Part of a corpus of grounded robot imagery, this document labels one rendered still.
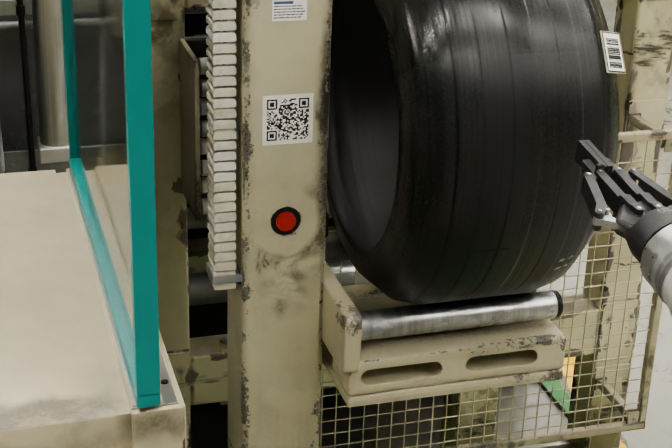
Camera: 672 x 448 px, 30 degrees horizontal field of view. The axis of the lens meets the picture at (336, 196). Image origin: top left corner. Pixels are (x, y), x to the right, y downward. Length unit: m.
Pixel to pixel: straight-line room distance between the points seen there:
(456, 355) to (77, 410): 1.02
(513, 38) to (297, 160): 0.37
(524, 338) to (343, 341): 0.31
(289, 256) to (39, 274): 0.71
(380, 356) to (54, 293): 0.81
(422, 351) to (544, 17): 0.54
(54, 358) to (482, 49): 0.82
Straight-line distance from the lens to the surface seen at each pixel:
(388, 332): 1.91
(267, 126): 1.80
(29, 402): 1.04
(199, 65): 2.19
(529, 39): 1.72
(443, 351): 1.94
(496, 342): 1.97
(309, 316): 1.95
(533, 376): 2.03
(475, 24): 1.70
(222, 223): 1.86
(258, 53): 1.77
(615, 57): 1.79
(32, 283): 1.23
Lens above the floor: 1.80
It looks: 22 degrees down
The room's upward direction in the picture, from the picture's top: 2 degrees clockwise
